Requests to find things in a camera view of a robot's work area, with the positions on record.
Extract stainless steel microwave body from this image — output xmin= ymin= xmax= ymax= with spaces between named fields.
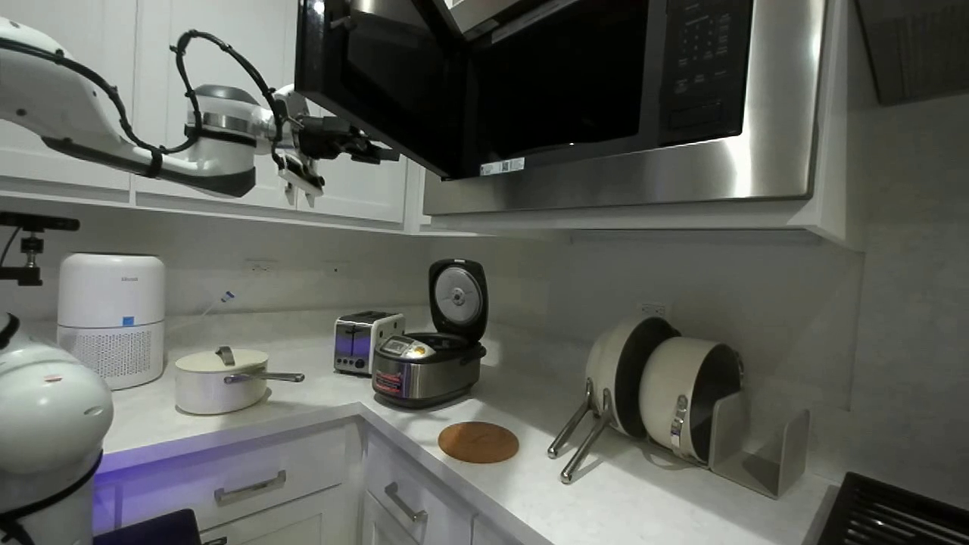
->
xmin=426 ymin=0 xmax=826 ymax=215

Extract white polka dot toaster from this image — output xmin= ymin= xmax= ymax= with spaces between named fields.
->
xmin=334 ymin=312 xmax=404 ymax=375

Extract cream frying pan back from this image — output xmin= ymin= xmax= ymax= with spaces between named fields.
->
xmin=549 ymin=315 xmax=678 ymax=458

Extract white lower cabinet drawers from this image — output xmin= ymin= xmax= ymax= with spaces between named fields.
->
xmin=94 ymin=421 xmax=541 ymax=545

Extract white cylindrical air purifier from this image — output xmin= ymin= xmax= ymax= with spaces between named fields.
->
xmin=57 ymin=254 xmax=166 ymax=390

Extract black microwave door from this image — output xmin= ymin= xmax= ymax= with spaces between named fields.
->
xmin=293 ymin=0 xmax=529 ymax=179

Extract metal pan rack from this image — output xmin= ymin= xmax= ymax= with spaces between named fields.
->
xmin=706 ymin=393 xmax=808 ymax=501

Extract round cork trivet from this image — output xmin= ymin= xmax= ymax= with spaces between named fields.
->
xmin=438 ymin=421 xmax=517 ymax=463

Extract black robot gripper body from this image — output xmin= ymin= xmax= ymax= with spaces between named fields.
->
xmin=289 ymin=117 xmax=374 ymax=160

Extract range hood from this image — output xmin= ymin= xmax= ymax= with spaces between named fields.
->
xmin=853 ymin=0 xmax=969 ymax=103

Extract black camera tripod mount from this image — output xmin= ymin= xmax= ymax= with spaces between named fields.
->
xmin=0 ymin=211 xmax=77 ymax=288

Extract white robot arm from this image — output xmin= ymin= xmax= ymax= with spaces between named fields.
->
xmin=0 ymin=19 xmax=390 ymax=545

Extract white lidded saucepan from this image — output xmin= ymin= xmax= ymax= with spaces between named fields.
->
xmin=173 ymin=347 xmax=303 ymax=415

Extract silver rice cooker open lid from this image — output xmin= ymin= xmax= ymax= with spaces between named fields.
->
xmin=373 ymin=258 xmax=486 ymax=410

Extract black gas stovetop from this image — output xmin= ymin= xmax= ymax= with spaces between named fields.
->
xmin=818 ymin=473 xmax=969 ymax=545

